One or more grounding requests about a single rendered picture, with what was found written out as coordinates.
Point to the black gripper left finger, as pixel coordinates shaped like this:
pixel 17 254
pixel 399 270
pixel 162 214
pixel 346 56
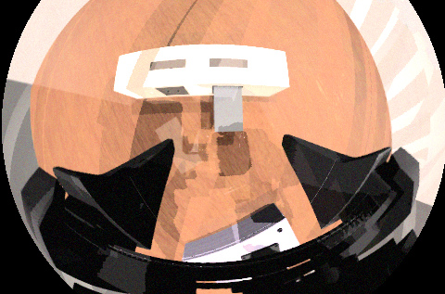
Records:
pixel 129 195

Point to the grey two-prong charger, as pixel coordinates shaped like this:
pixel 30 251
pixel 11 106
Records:
pixel 228 109

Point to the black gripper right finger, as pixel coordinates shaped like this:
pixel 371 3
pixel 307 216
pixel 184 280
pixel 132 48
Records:
pixel 330 179

